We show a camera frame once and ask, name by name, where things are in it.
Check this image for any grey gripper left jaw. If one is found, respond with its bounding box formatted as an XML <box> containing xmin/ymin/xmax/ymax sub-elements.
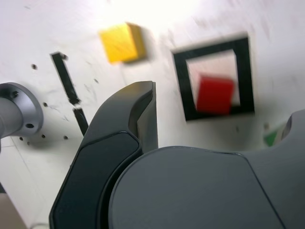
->
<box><xmin>49</xmin><ymin>80</ymin><xmax>159</xmax><ymax>229</ymax></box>

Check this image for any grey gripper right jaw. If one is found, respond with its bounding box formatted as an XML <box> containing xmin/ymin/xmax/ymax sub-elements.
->
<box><xmin>108</xmin><ymin>111</ymin><xmax>305</xmax><ymax>229</ymax></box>

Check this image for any black tape square outline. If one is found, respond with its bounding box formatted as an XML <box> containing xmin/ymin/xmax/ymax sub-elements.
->
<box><xmin>170</xmin><ymin>31</ymin><xmax>256</xmax><ymax>122</ymax></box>

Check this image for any red cube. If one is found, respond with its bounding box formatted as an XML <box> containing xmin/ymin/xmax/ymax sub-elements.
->
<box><xmin>194</xmin><ymin>73</ymin><xmax>236</xmax><ymax>115</ymax></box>

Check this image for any black tape strip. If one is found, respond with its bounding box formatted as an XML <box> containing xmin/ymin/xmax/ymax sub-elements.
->
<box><xmin>50</xmin><ymin>52</ymin><xmax>90</xmax><ymax>138</ymax></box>

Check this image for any yellow cube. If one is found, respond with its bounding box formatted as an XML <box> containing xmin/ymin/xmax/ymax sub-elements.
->
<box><xmin>99</xmin><ymin>21</ymin><xmax>148</xmax><ymax>64</ymax></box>

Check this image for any green cube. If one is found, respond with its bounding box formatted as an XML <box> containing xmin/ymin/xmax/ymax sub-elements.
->
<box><xmin>262</xmin><ymin>123</ymin><xmax>288</xmax><ymax>147</ymax></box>

